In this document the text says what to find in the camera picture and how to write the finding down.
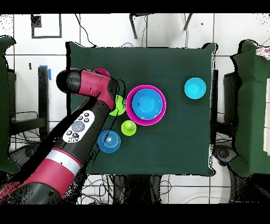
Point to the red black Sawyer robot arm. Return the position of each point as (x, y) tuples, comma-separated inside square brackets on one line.
[(80, 127)]

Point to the green covered side table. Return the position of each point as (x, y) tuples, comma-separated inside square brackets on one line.
[(4, 105), (253, 105)]

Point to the black wheel base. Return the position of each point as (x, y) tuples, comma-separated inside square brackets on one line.
[(223, 153), (26, 155)]

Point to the large pink bowl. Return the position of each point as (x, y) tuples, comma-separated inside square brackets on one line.
[(128, 110)]

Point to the black tripod leg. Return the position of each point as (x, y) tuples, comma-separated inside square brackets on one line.
[(133, 27), (187, 20)]

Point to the medium blue bowl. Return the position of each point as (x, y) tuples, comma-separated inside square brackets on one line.
[(110, 143)]

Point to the large blue bowl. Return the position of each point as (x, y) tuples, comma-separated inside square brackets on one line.
[(147, 103)]

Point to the small light blue bowl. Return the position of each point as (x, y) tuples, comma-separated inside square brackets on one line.
[(195, 88)]

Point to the dark green table cloth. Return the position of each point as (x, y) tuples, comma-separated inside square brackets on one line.
[(181, 139)]

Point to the small green bowl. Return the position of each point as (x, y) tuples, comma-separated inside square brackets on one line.
[(120, 107)]

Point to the multicoloured patterned object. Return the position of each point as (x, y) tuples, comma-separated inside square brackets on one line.
[(263, 53)]

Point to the lime green cup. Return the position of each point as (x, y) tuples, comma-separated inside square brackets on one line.
[(128, 128)]

